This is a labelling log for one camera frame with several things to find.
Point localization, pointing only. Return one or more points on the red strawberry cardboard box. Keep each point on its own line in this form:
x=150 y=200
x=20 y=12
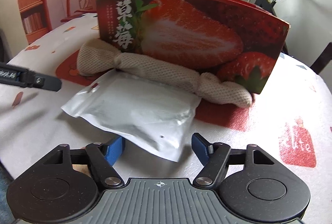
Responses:
x=233 y=39

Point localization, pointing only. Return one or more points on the white patterned tablecloth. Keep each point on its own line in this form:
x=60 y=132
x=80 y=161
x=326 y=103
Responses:
x=290 y=119

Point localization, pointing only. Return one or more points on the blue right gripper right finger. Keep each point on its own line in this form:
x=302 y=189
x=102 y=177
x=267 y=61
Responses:
x=202 y=148

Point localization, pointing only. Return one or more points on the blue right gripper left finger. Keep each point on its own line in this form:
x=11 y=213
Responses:
x=114 y=149

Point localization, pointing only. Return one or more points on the white plastic packet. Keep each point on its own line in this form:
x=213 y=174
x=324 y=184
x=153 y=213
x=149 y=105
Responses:
x=153 y=116

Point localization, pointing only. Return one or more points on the beige knitted cloth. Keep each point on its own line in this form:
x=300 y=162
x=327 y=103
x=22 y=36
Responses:
x=96 y=56

